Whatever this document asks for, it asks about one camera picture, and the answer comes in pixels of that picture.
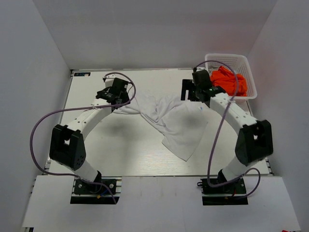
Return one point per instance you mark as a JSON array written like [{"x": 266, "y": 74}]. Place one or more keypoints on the grey t-shirt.
[{"x": 211, "y": 70}]

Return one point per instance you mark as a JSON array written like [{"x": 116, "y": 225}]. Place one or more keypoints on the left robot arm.
[{"x": 67, "y": 142}]

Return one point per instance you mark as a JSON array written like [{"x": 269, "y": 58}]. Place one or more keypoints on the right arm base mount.
[{"x": 231, "y": 194}]

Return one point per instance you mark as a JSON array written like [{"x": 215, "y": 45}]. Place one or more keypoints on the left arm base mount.
[{"x": 83, "y": 193}]

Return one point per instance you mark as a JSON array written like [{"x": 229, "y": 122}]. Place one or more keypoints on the white plastic laundry basket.
[{"x": 240, "y": 65}]

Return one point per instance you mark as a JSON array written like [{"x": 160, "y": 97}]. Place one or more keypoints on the blue table label sticker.
[{"x": 82, "y": 73}]

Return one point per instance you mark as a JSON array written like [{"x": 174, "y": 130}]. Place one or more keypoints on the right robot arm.
[{"x": 254, "y": 142}]

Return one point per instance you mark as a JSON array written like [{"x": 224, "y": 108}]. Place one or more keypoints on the white t-shirt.
[{"x": 182, "y": 123}]

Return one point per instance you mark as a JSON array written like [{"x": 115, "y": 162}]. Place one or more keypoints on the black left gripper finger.
[
  {"x": 124, "y": 98},
  {"x": 115, "y": 107}
]

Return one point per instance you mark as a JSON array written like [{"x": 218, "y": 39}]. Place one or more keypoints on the orange t-shirt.
[{"x": 224, "y": 78}]

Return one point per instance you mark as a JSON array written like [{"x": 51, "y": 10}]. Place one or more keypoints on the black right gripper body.
[{"x": 194, "y": 94}]

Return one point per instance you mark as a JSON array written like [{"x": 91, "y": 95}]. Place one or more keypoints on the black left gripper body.
[{"x": 106, "y": 90}]

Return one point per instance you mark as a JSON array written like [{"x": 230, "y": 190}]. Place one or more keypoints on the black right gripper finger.
[
  {"x": 188, "y": 95},
  {"x": 187, "y": 84}
]

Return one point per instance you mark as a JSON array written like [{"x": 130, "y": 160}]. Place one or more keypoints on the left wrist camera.
[{"x": 108, "y": 81}]

